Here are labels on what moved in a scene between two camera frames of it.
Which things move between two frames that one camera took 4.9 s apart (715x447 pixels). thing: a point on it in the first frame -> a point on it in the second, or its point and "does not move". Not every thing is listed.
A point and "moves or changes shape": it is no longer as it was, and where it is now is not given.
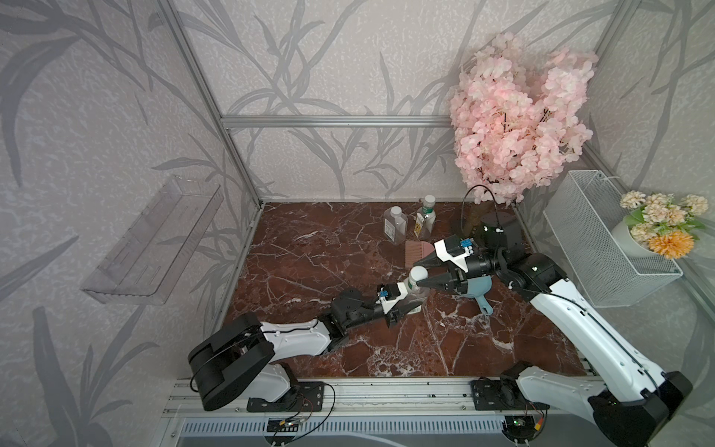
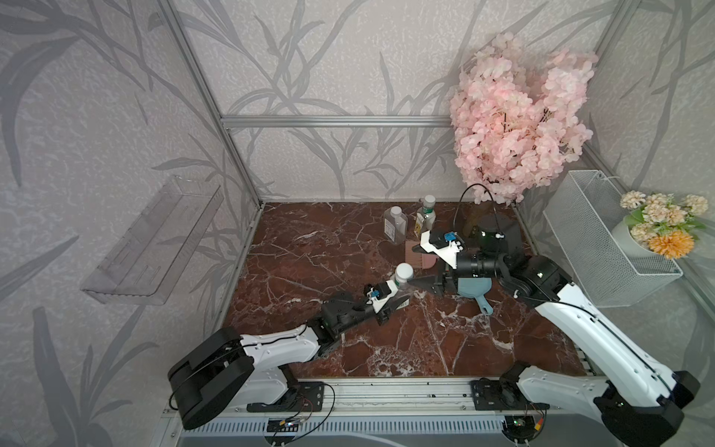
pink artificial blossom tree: x=515 y=115 does not move
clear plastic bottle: x=415 y=291 -> x=403 y=278
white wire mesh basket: x=580 y=216 does not move
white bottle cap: x=418 y=273 moves or changes shape
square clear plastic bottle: x=395 y=224 does not move
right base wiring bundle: x=525 y=427 does not move
